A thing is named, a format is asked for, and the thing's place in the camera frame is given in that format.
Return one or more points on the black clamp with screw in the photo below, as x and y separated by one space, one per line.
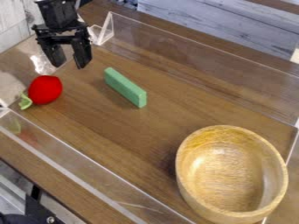
36 214

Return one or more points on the clear acrylic corner bracket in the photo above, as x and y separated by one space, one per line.
103 33

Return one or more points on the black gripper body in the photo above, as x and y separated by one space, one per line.
62 27

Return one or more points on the clear acrylic tray walls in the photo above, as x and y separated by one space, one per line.
100 154

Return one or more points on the red plush strawberry toy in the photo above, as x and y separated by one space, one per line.
43 91

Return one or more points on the wooden bowl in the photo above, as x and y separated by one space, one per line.
231 174

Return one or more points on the green rectangular block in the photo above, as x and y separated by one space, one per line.
126 87

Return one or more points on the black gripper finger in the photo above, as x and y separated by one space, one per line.
82 52
55 54

